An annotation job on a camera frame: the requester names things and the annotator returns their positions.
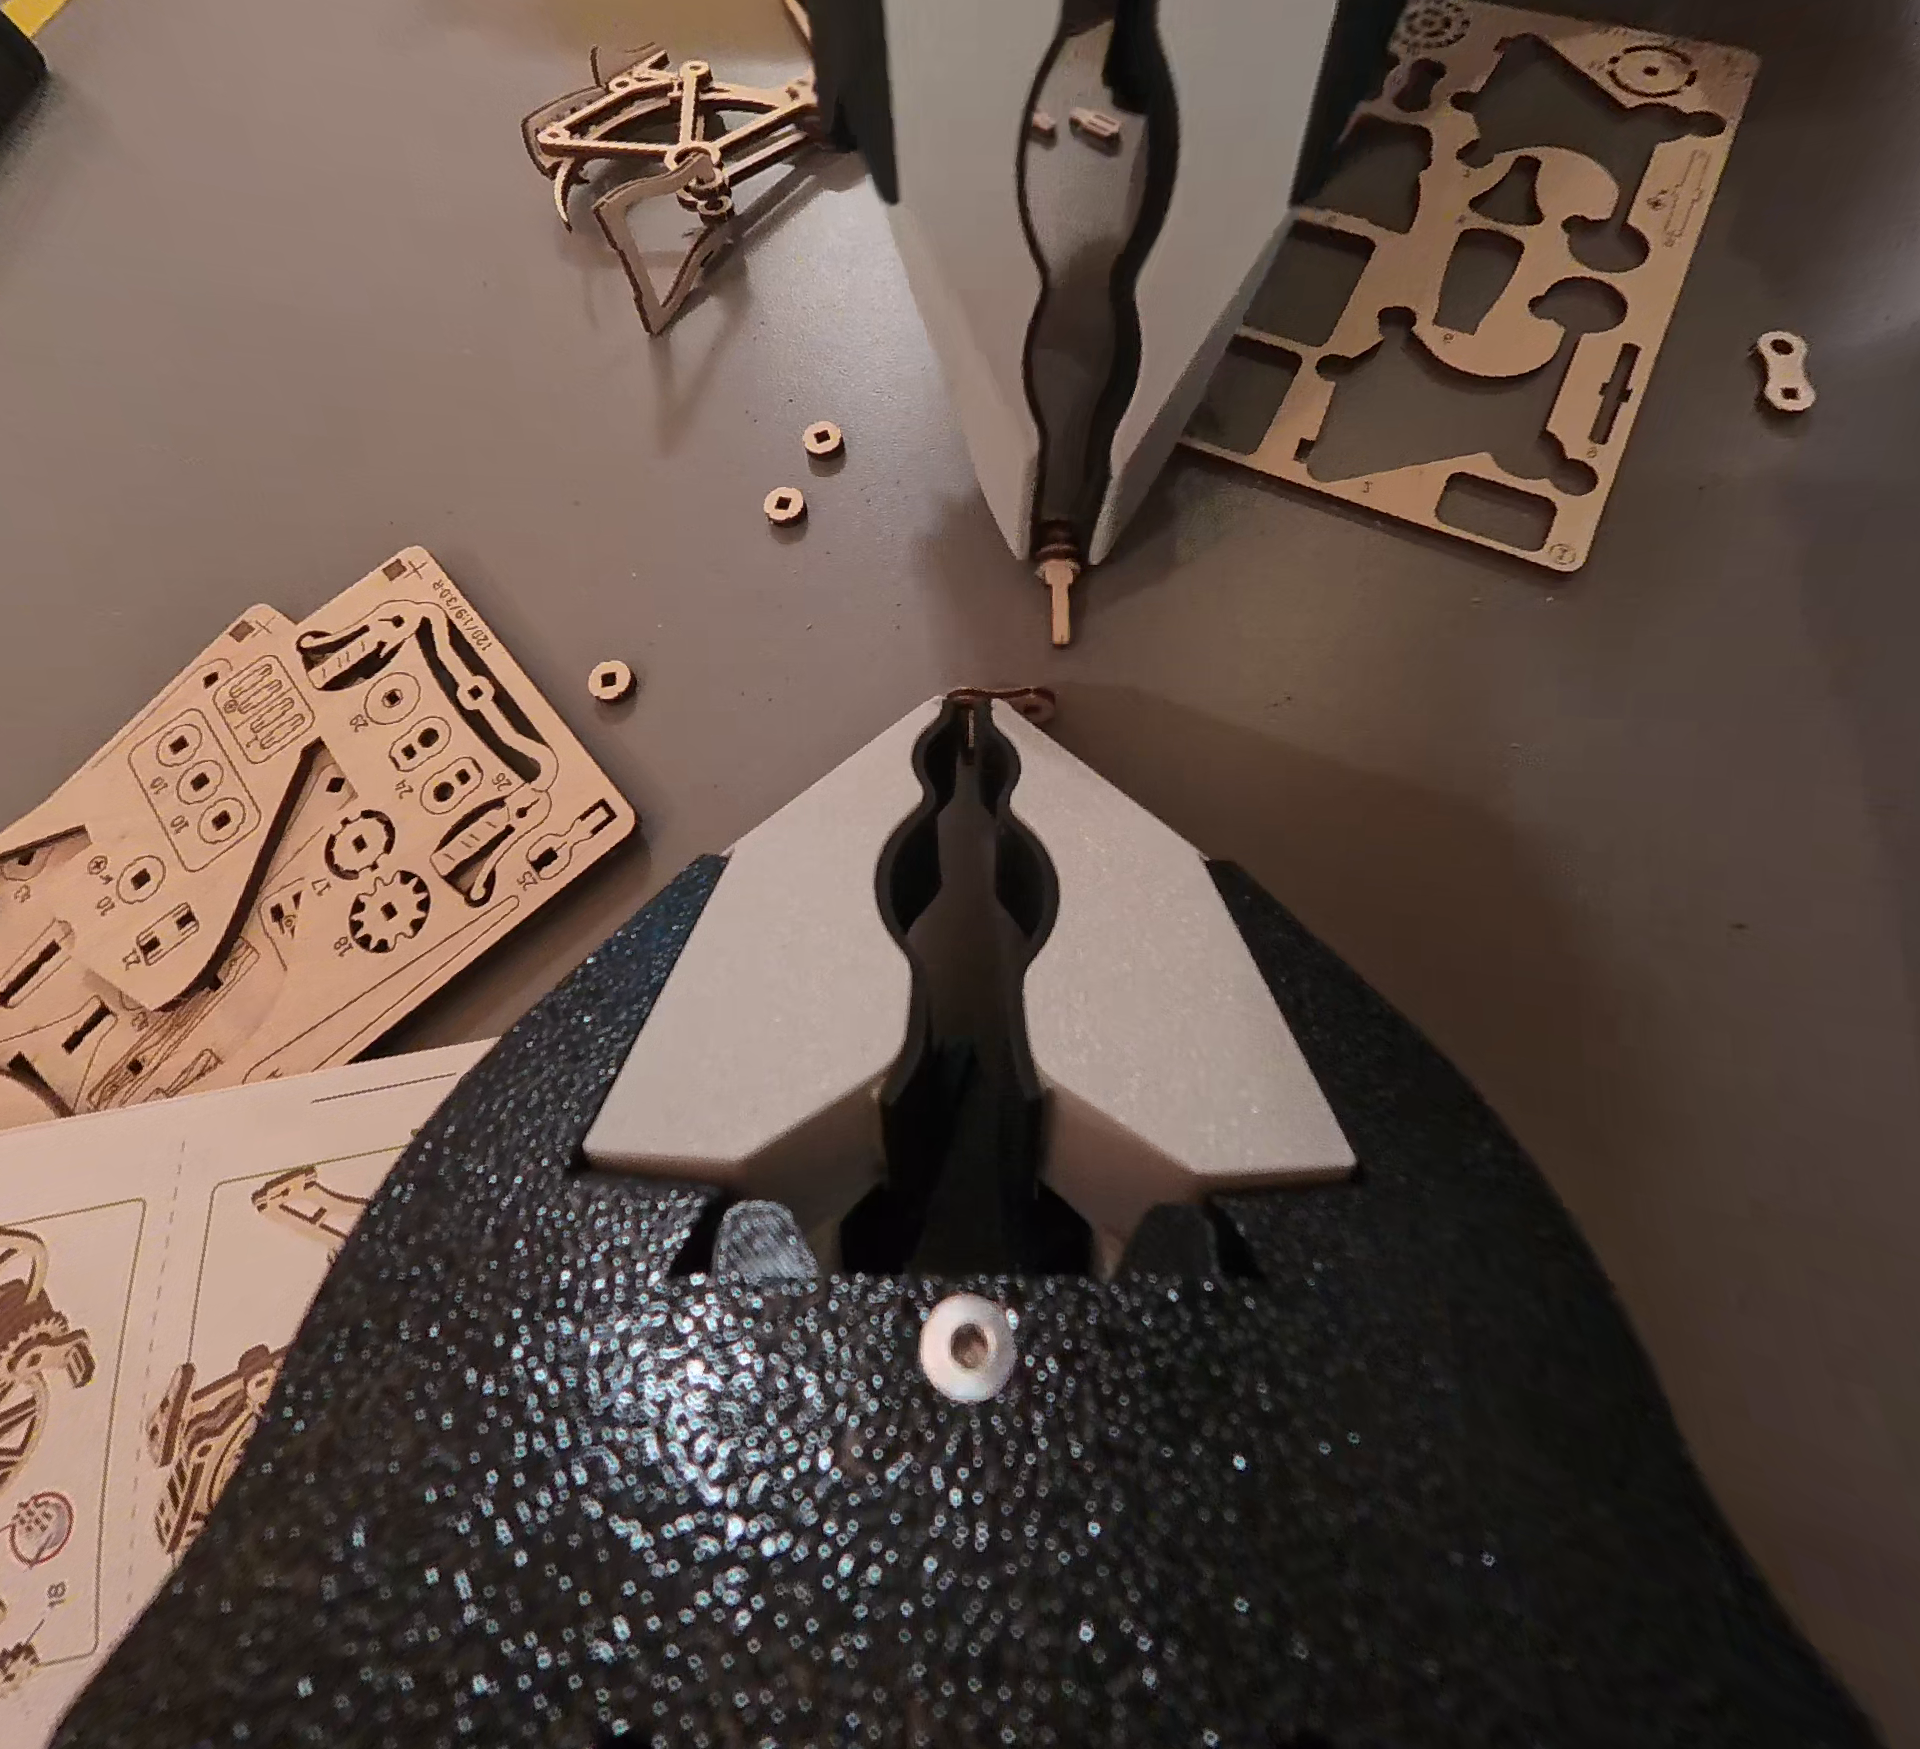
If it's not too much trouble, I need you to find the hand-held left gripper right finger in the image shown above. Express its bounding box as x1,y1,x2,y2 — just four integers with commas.
974,696,1361,1281

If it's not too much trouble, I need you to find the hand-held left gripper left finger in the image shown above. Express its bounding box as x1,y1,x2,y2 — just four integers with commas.
582,696,965,1277

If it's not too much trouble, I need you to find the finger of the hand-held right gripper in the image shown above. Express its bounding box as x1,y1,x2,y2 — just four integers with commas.
869,0,1118,565
1083,0,1376,569

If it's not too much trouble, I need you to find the wooden link with pin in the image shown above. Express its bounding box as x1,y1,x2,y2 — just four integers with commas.
941,683,1059,764

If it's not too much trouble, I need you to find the partly built wooden model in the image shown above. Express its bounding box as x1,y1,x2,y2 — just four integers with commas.
519,0,890,337

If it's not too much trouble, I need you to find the wooden parts sheet with gears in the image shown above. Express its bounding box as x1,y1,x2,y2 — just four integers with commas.
224,545,637,1091

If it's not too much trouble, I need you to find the wooden parts sheet with slots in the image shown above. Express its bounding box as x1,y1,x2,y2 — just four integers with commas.
0,604,324,1129

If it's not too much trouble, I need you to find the assembly instruction booklet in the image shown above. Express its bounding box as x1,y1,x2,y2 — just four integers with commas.
0,1041,499,1749

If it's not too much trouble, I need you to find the black power adapter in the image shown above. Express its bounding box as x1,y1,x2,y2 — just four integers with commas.
0,16,49,153

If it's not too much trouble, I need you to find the emptied wooden parts frame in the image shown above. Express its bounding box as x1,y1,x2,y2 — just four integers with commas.
1177,0,1761,577

